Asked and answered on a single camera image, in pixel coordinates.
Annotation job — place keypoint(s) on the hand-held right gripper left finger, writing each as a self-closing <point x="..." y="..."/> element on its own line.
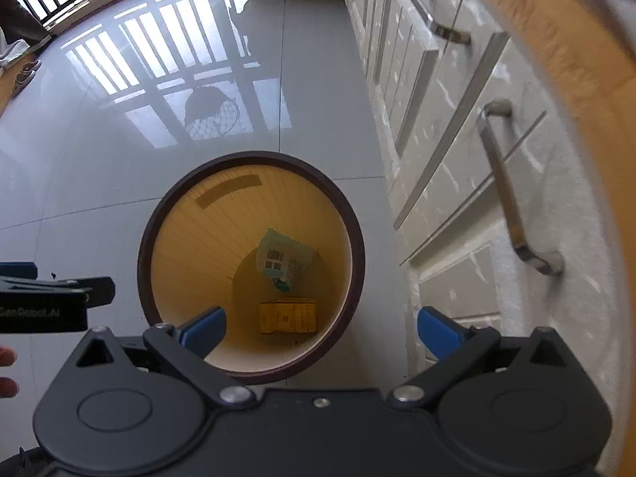
<point x="204" y="329"/>

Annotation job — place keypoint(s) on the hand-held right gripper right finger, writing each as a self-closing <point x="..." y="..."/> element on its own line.
<point x="438" y="332"/>

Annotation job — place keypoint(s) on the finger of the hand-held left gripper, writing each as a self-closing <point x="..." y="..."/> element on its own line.
<point x="17" y="270"/>
<point x="97" y="292"/>

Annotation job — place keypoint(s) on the yellow bin with brown rim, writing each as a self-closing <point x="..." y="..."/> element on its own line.
<point x="198" y="238"/>

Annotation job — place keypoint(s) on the yellow carton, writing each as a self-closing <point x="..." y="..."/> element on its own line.
<point x="288" y="315"/>

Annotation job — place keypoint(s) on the green and white packet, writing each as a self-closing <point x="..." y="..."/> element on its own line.
<point x="278" y="257"/>

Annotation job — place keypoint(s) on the white drawer cabinet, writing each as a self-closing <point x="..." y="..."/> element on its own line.
<point x="447" y="169"/>

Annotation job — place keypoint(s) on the pair of slippers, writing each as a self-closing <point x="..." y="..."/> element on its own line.
<point x="26" y="77"/>

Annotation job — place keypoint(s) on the white cloth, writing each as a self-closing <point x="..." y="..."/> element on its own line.
<point x="12" y="52"/>

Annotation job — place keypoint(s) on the brown curtain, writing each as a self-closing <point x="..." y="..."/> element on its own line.
<point x="22" y="17"/>

